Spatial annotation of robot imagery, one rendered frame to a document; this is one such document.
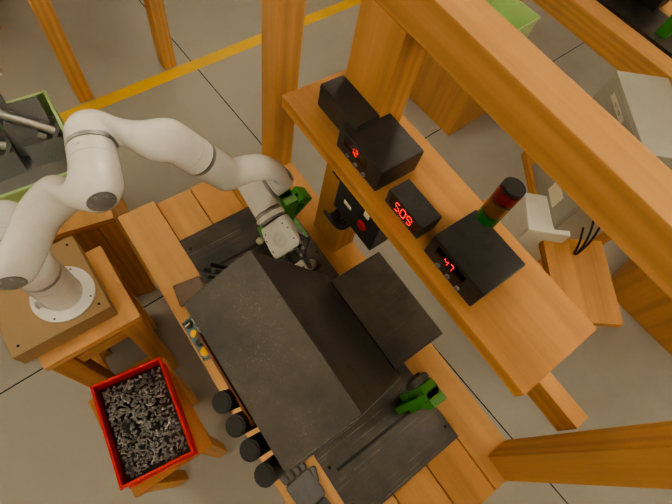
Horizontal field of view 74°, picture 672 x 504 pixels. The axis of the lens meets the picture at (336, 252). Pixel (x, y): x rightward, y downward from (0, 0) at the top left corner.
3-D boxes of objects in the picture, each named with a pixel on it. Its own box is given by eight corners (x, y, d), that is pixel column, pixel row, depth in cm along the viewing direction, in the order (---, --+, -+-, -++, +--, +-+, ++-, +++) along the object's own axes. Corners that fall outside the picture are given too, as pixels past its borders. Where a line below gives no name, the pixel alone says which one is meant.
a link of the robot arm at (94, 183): (20, 243, 121) (25, 298, 115) (-34, 236, 111) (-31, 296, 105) (129, 138, 100) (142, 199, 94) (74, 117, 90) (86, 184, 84)
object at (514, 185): (503, 213, 90) (515, 201, 86) (487, 195, 91) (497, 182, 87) (520, 202, 91) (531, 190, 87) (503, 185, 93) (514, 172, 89)
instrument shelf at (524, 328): (514, 398, 93) (524, 395, 89) (280, 106, 118) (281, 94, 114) (586, 333, 102) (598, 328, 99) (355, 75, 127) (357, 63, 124)
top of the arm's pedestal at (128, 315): (48, 371, 145) (43, 369, 141) (11, 293, 154) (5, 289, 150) (143, 319, 157) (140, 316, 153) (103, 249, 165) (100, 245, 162)
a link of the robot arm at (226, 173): (229, 115, 105) (289, 165, 132) (178, 153, 108) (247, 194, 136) (242, 143, 102) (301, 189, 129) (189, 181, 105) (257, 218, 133)
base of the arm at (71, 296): (50, 335, 138) (22, 318, 122) (18, 290, 142) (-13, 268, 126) (107, 298, 146) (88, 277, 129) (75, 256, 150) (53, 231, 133)
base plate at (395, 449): (356, 524, 133) (358, 525, 131) (180, 243, 163) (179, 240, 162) (456, 436, 148) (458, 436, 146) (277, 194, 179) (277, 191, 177)
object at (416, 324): (367, 390, 148) (394, 370, 118) (315, 316, 157) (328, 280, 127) (408, 359, 155) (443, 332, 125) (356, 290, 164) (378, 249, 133)
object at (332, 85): (351, 146, 108) (357, 127, 102) (316, 104, 112) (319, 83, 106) (374, 135, 111) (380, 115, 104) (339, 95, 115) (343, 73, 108)
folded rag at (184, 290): (202, 277, 157) (200, 274, 154) (209, 297, 154) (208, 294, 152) (173, 287, 154) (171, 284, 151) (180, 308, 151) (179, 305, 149)
